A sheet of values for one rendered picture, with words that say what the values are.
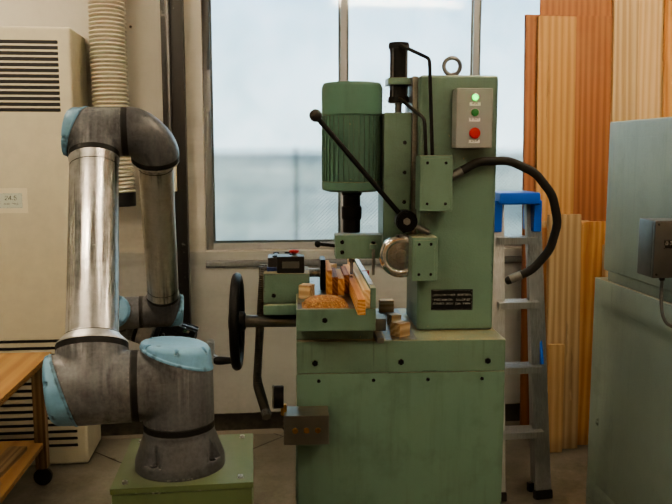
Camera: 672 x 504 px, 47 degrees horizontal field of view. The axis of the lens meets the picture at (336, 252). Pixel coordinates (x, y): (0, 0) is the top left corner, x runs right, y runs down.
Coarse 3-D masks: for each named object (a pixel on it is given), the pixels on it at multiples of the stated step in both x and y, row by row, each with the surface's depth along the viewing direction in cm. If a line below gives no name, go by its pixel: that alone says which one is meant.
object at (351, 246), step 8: (336, 240) 225; (344, 240) 225; (352, 240) 225; (360, 240) 226; (368, 240) 226; (376, 240) 226; (336, 248) 226; (344, 248) 226; (352, 248) 226; (360, 248) 226; (368, 248) 226; (336, 256) 226; (344, 256) 226; (352, 256) 226; (360, 256) 226; (368, 256) 226; (376, 256) 226
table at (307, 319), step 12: (300, 300) 215; (348, 300) 215; (264, 312) 224; (276, 312) 224; (288, 312) 224; (300, 312) 203; (312, 312) 203; (324, 312) 204; (336, 312) 204; (348, 312) 204; (372, 312) 204; (300, 324) 204; (312, 324) 204; (324, 324) 204; (336, 324) 204; (348, 324) 204; (360, 324) 204; (372, 324) 205
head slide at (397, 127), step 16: (400, 112) 224; (384, 128) 218; (400, 128) 219; (384, 144) 219; (400, 144) 219; (384, 160) 220; (400, 160) 220; (384, 176) 220; (400, 176) 220; (400, 192) 221; (384, 208) 221; (400, 208) 222; (384, 224) 222; (384, 240) 222
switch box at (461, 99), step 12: (456, 96) 209; (468, 96) 208; (480, 96) 209; (492, 96) 209; (456, 108) 209; (468, 108) 209; (480, 108) 209; (492, 108) 209; (456, 120) 209; (468, 120) 209; (480, 120) 209; (456, 132) 210; (468, 132) 210; (480, 132) 210; (456, 144) 210; (468, 144) 210; (480, 144) 210
